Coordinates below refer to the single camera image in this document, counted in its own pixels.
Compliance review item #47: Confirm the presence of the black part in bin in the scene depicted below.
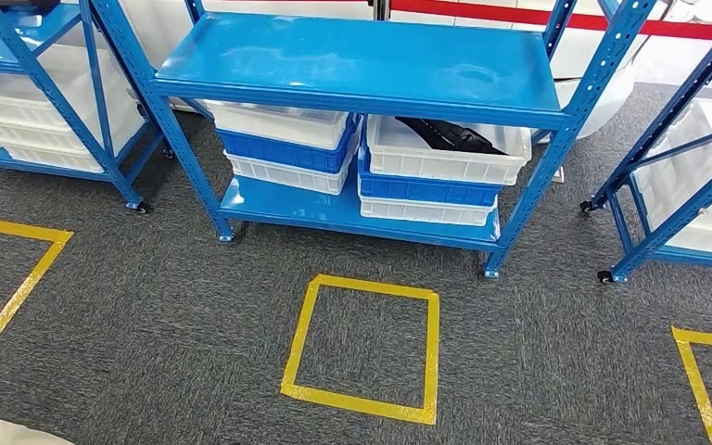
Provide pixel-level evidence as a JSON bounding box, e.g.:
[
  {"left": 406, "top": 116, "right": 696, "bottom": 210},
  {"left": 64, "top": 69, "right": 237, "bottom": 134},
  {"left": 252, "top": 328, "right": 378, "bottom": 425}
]
[{"left": 395, "top": 116, "right": 509, "bottom": 157}]

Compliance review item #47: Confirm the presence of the blue metal shelf rack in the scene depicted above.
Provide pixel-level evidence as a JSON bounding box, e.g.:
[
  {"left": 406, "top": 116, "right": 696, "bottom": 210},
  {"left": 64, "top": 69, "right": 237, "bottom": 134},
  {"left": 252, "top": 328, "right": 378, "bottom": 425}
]
[
  {"left": 88, "top": 0, "right": 659, "bottom": 279},
  {"left": 0, "top": 0, "right": 168, "bottom": 215},
  {"left": 578, "top": 0, "right": 712, "bottom": 286}
]

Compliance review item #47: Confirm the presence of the yellow floor tape square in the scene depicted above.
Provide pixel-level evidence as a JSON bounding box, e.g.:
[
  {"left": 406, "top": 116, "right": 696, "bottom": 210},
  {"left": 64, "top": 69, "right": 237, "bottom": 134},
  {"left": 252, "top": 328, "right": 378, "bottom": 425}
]
[
  {"left": 670, "top": 325, "right": 712, "bottom": 445},
  {"left": 0, "top": 214, "right": 75, "bottom": 369},
  {"left": 279, "top": 273, "right": 442, "bottom": 426}
]

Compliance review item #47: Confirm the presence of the red barrier belt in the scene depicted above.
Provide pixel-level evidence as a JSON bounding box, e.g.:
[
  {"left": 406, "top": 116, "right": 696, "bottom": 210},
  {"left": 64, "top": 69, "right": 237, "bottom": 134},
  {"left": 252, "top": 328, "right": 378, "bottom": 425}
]
[{"left": 388, "top": 0, "right": 712, "bottom": 44}]

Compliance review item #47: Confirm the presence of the large white plastic bin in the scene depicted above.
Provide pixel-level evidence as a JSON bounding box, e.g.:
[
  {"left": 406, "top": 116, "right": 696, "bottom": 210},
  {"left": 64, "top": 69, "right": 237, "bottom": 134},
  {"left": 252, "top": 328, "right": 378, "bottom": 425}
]
[
  {"left": 0, "top": 27, "right": 146, "bottom": 156},
  {"left": 630, "top": 96, "right": 712, "bottom": 260}
]

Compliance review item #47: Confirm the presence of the person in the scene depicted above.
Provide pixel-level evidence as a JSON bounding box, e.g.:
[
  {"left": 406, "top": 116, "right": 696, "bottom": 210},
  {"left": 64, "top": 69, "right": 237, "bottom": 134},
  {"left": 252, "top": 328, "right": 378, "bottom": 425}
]
[{"left": 0, "top": 413, "right": 79, "bottom": 445}]

